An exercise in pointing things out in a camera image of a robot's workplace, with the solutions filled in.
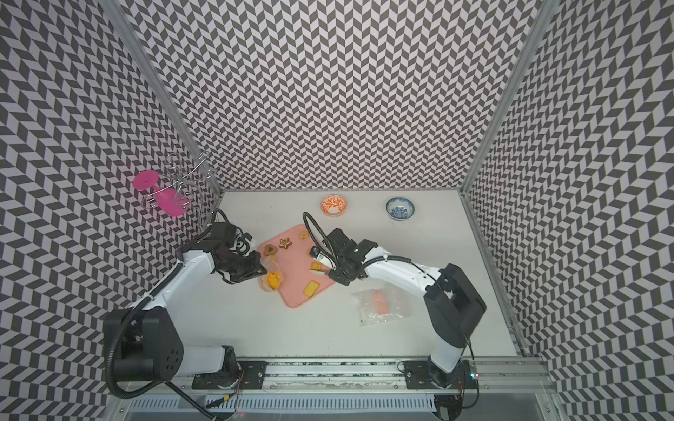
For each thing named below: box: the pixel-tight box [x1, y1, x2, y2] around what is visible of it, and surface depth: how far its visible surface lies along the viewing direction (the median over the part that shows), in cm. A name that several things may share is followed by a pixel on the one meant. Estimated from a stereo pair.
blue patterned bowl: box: [386, 196, 416, 222], surface depth 110 cm
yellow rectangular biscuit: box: [303, 280, 321, 298], surface depth 91 cm
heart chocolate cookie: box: [263, 243, 279, 257], surface depth 101 cm
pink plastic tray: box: [258, 224, 336, 308], surface depth 95 cm
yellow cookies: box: [266, 270, 280, 291], surface depth 88 cm
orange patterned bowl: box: [320, 194, 349, 217], surface depth 113 cm
